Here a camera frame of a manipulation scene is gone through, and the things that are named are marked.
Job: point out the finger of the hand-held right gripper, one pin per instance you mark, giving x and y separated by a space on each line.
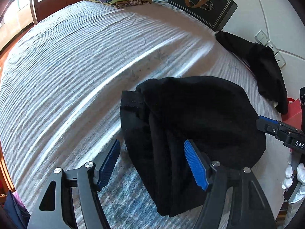
271 129
268 119

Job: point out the black garment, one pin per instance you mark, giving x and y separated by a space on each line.
202 112
262 64

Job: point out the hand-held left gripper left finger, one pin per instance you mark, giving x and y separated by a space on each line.
109 164

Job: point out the dark blue cloth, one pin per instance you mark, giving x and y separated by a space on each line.
14 212

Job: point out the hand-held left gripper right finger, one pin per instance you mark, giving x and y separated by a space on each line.
195 167

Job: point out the white wall socket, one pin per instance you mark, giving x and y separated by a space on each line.
272 47
280 60

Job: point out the white padded headboard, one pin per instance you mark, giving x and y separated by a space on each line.
274 4

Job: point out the white wall switch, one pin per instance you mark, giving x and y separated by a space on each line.
261 37

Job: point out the pink paper bag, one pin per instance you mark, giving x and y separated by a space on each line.
295 116

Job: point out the person's right hand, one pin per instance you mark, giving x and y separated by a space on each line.
288 171

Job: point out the bed with white floral sheet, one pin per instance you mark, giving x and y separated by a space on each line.
71 76

